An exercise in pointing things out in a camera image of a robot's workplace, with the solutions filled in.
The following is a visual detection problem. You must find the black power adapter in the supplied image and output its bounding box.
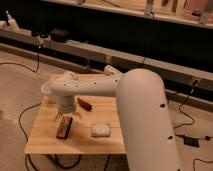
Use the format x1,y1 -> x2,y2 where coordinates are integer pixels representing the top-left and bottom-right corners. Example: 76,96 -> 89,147
184,136 -> 199,147

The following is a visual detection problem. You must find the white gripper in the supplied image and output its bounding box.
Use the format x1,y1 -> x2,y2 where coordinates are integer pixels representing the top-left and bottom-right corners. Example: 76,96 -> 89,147
53,96 -> 82,122

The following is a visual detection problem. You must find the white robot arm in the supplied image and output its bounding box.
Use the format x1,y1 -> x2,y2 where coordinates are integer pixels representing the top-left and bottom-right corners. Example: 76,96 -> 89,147
50,69 -> 182,171

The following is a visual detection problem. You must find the white sponge block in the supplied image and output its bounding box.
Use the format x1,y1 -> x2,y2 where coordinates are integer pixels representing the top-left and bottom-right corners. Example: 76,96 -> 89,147
91,124 -> 111,137

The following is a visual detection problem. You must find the black device on ledge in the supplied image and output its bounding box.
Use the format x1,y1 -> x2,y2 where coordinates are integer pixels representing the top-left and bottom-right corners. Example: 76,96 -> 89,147
50,29 -> 69,43

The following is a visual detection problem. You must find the brown sausage toy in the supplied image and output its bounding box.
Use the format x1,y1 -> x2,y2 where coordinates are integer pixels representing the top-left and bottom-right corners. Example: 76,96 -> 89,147
77,98 -> 92,111

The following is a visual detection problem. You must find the black cable left floor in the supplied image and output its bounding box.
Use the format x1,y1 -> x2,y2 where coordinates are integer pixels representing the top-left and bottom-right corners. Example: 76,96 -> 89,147
18,102 -> 42,171

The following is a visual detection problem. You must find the black brown eraser block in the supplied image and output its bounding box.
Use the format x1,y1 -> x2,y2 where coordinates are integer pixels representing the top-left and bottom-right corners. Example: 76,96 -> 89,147
56,116 -> 73,139

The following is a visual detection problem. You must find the white bottle on ledge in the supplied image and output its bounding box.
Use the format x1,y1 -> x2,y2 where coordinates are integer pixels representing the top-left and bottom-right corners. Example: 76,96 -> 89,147
6,11 -> 19,31

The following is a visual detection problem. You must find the wooden table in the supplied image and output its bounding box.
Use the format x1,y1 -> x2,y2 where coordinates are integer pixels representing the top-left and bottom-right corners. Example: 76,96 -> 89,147
24,73 -> 128,167

